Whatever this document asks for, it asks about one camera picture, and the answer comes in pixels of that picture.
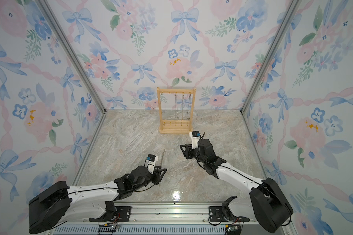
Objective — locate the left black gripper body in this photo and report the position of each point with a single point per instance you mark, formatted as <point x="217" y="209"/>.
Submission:
<point x="153" y="177"/>

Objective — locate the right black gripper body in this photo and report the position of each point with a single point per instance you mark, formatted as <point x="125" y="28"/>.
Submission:
<point x="193" y="152"/>

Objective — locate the wooden jewelry display stand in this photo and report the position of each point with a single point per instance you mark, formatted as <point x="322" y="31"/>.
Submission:
<point x="176" y="108"/>

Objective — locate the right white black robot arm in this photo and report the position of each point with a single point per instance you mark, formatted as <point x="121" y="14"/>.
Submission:
<point x="266" y="204"/>

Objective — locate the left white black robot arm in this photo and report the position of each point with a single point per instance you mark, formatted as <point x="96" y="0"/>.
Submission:
<point x="61" y="203"/>

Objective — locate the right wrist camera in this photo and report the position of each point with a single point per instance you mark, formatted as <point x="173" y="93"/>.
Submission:
<point x="195" y="137"/>

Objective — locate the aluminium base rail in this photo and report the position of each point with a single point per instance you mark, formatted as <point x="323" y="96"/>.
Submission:
<point x="146" y="218"/>

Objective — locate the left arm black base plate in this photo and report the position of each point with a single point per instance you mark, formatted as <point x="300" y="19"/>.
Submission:
<point x="118" y="214"/>

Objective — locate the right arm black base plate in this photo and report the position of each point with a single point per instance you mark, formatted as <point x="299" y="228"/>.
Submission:
<point x="218" y="215"/>

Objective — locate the left aluminium corner post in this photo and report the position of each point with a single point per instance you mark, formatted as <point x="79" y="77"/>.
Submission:
<point x="56" y="27"/>

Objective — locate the aluminium corner post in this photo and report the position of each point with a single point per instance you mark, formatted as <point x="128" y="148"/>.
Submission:
<point x="281" y="31"/>
<point x="56" y="27"/>

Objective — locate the right aluminium corner post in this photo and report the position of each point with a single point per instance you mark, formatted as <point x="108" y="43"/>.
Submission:
<point x="281" y="31"/>

